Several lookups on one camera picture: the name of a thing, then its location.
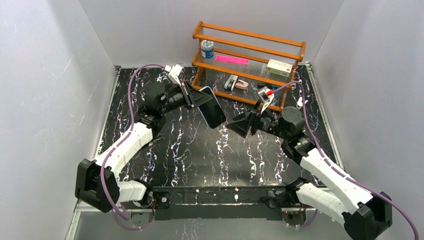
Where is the phone with black screen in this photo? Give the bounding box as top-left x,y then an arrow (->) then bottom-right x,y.
198,86 -> 227,129

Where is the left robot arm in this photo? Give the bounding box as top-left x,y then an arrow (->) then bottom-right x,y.
74,81 -> 213,213

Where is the teal white stapler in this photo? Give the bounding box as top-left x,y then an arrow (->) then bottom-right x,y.
224,74 -> 238,91

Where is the white staple remover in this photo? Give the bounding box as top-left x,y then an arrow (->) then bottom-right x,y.
296,97 -> 304,110

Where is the pink white stapler on shelf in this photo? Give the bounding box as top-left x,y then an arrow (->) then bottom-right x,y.
234,80 -> 249,90

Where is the pink flat ruler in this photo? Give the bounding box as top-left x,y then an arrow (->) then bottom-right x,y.
215,54 -> 249,65

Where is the blue white round jar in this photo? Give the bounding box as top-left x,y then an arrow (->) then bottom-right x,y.
200,40 -> 215,59

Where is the orange wooden two-tier shelf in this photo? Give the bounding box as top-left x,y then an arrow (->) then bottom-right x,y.
191,21 -> 307,105

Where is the white red cardboard box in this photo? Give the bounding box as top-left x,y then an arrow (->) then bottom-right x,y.
266,59 -> 293,77

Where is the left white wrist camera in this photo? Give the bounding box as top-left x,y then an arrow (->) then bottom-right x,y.
164,64 -> 183,86

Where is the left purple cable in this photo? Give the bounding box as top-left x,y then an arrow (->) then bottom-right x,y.
99,64 -> 167,231

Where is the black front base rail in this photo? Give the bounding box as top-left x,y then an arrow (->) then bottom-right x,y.
152,186 -> 300,221

